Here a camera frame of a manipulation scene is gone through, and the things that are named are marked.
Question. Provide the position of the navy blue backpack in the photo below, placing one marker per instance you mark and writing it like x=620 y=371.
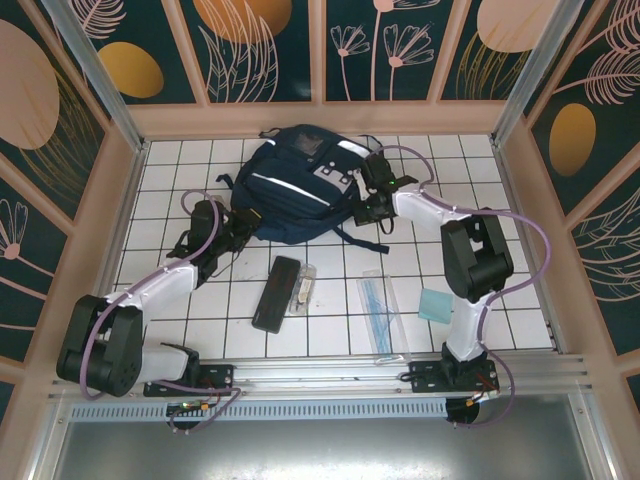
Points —
x=290 y=200

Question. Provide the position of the black pencil case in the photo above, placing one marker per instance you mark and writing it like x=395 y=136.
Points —
x=275 y=295

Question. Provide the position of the small clear supply case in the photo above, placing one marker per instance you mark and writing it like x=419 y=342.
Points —
x=304 y=290

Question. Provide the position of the clear ruler set pouch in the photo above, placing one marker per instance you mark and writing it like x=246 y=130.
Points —
x=382 y=320

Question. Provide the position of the light blue notepad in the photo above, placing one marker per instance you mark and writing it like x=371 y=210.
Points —
x=436 y=306

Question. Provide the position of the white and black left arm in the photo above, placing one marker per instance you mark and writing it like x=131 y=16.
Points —
x=100 y=345

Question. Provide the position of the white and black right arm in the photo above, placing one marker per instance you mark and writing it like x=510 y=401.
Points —
x=475 y=255

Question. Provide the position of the small circuit board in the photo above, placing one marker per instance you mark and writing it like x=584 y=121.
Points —
x=187 y=406

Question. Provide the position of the grey metal sheet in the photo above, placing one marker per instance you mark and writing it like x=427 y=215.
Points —
x=320 y=450

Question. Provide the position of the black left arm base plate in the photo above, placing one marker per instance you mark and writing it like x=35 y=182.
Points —
x=220 y=375

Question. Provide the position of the aluminium mounting rail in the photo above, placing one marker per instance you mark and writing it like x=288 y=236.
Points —
x=320 y=372

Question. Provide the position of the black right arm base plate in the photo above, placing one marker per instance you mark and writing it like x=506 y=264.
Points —
x=425 y=375

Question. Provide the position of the aluminium corner post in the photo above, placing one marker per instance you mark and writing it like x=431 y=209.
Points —
x=100 y=80
x=530 y=75

